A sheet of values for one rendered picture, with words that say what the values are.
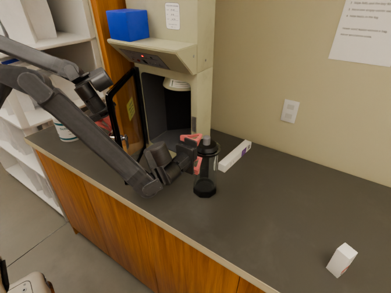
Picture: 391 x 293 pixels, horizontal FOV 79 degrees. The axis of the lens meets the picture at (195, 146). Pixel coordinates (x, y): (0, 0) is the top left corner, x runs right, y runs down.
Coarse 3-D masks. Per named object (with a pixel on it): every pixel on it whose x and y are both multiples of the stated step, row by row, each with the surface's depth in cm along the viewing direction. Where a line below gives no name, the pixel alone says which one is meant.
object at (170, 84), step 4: (164, 80) 100; (168, 80) 97; (172, 80) 96; (176, 80) 95; (164, 84) 100; (168, 84) 97; (172, 84) 96; (176, 84) 95; (180, 84) 95; (184, 84) 95; (188, 84) 95; (168, 88) 97; (172, 88) 96; (176, 88) 96; (180, 88) 95; (184, 88) 96; (188, 88) 96
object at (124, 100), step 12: (132, 84) 97; (120, 96) 85; (132, 96) 98; (108, 108) 77; (120, 108) 86; (132, 108) 98; (120, 120) 86; (132, 120) 99; (120, 132) 87; (132, 132) 100; (132, 144) 100; (132, 156) 101
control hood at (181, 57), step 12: (120, 48) 87; (132, 48) 82; (144, 48) 78; (156, 48) 75; (168, 48) 73; (180, 48) 73; (192, 48) 77; (168, 60) 79; (180, 60) 75; (192, 60) 79; (180, 72) 85; (192, 72) 82
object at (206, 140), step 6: (204, 138) 86; (210, 138) 87; (198, 144) 88; (204, 144) 88; (210, 144) 88; (216, 144) 89; (198, 150) 87; (204, 150) 86; (210, 150) 86; (216, 150) 87
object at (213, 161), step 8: (216, 152) 86; (208, 160) 88; (216, 160) 91; (200, 168) 90; (208, 168) 90; (216, 168) 94; (200, 176) 93; (208, 176) 92; (200, 184) 95; (208, 184) 95
